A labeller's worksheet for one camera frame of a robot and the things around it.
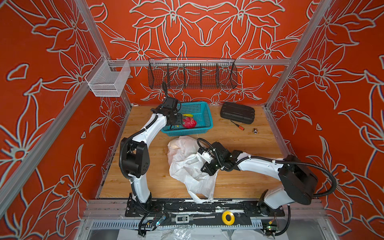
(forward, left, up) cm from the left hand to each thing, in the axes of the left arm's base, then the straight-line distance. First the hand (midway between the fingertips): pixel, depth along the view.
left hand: (177, 118), depth 91 cm
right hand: (-27, -15, -11) cm, 33 cm away
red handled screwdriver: (+8, -44, -16) cm, 47 cm away
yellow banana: (+14, -6, -12) cm, 20 cm away
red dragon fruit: (+4, -7, -9) cm, 12 cm away
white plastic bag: (-26, -8, -3) cm, 28 cm away
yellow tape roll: (-49, -27, -14) cm, 58 cm away
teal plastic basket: (+19, -16, -15) cm, 29 cm away
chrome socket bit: (+4, -55, -15) cm, 57 cm away
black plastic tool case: (+16, -42, -9) cm, 46 cm away
